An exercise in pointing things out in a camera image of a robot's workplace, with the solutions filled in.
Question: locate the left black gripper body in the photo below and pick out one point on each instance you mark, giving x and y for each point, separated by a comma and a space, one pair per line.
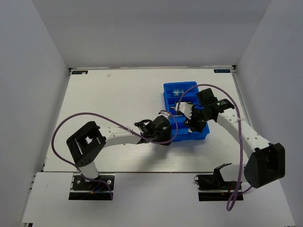
164, 136

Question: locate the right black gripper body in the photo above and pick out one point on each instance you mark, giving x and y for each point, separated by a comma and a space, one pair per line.
199, 117

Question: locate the blue tape box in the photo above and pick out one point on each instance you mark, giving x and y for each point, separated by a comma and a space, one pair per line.
177, 92

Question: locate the purple cap highlighter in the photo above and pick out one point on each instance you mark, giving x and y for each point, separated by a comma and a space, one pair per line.
176, 112

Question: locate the green cap highlighter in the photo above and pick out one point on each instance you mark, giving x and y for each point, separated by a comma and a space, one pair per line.
190, 103

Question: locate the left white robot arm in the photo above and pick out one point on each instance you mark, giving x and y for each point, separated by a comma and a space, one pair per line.
87, 142

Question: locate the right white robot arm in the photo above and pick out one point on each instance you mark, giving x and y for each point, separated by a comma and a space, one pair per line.
266, 161

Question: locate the right corner label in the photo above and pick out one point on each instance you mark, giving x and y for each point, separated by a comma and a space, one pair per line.
222, 71

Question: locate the corner label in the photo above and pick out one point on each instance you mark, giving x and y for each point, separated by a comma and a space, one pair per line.
79, 72
222, 71

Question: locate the left corner label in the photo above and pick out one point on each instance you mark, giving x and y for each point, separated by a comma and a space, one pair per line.
79, 72

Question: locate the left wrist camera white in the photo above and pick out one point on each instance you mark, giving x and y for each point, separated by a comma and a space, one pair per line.
165, 114

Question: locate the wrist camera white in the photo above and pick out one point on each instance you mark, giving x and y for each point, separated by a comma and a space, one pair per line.
186, 109
165, 114

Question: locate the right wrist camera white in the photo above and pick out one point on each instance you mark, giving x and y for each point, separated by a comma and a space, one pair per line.
186, 109

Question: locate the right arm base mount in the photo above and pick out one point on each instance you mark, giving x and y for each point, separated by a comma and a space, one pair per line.
210, 190

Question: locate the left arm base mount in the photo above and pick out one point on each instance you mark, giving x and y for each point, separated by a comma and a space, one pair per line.
81, 190

